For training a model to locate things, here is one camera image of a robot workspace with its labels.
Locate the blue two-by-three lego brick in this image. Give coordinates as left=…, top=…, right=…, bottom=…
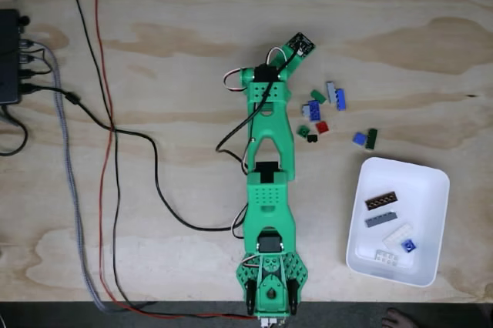
left=307, top=99, right=324, bottom=120

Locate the brown long lego brick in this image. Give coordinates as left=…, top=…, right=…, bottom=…
left=364, top=191, right=398, bottom=212

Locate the white long lego brick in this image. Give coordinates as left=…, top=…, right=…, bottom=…
left=382, top=223, right=413, bottom=246

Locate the dark green lego brick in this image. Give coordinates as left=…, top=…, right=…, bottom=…
left=364, top=128, right=379, bottom=151

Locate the white plastic bin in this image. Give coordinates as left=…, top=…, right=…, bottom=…
left=345, top=156, right=451, bottom=289

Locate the clear white lego brick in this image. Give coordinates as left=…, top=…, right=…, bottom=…
left=374, top=249, right=401, bottom=266

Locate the person's foot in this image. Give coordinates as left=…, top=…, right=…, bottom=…
left=381, top=306, right=419, bottom=328

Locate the black usb hub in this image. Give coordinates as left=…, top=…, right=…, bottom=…
left=0, top=8, right=23, bottom=105

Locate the white gripper servo cable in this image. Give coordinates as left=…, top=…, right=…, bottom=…
left=268, top=46, right=290, bottom=65

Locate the black wrist camera board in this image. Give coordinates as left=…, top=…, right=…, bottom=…
left=286, top=32, right=318, bottom=61

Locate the white wrist servo cable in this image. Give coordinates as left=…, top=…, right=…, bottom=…
left=223, top=68, right=250, bottom=93

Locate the black usb camera cable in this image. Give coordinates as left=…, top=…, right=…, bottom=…
left=18, top=49, right=301, bottom=233

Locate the black power wire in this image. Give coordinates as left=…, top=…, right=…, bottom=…
left=65, top=0, right=257, bottom=322

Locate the grey braided cable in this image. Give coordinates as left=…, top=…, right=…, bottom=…
left=21, top=38, right=159, bottom=313

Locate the red power wire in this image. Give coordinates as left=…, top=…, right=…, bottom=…
left=82, top=0, right=257, bottom=321

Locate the black looped cable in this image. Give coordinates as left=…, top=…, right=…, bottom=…
left=0, top=106, right=30, bottom=158

